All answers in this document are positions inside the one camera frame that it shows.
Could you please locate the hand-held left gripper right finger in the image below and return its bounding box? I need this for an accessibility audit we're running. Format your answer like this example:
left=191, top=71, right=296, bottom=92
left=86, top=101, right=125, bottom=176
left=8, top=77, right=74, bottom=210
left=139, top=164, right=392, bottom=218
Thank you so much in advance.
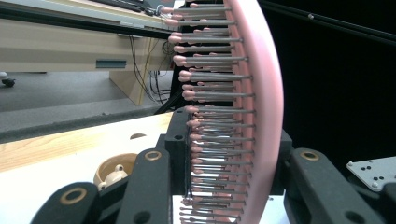
left=270, top=130, right=293, bottom=196

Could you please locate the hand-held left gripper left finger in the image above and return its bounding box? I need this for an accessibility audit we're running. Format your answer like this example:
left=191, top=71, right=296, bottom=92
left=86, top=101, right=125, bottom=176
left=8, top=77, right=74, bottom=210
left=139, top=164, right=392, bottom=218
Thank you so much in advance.
left=163, top=107, right=191, bottom=196

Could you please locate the pink hairbrush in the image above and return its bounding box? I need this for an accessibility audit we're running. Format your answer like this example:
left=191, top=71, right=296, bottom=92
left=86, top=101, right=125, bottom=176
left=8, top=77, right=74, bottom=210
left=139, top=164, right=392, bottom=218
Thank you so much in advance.
left=160, top=0, right=285, bottom=224

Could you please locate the black metal stand bar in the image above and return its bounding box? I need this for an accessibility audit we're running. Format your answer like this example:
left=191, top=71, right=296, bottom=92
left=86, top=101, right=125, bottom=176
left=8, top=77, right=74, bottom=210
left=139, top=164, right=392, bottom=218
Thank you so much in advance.
left=257, top=0, right=396, bottom=48

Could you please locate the light wooden desk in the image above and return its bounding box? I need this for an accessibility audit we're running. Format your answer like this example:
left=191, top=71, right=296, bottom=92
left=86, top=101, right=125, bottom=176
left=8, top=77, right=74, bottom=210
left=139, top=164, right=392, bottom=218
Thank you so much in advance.
left=0, top=0, right=177, bottom=106

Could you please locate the bundle of black cables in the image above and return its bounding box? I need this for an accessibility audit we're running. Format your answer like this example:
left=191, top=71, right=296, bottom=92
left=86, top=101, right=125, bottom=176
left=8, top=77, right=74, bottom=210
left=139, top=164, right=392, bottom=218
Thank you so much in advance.
left=129, top=35, right=176, bottom=106

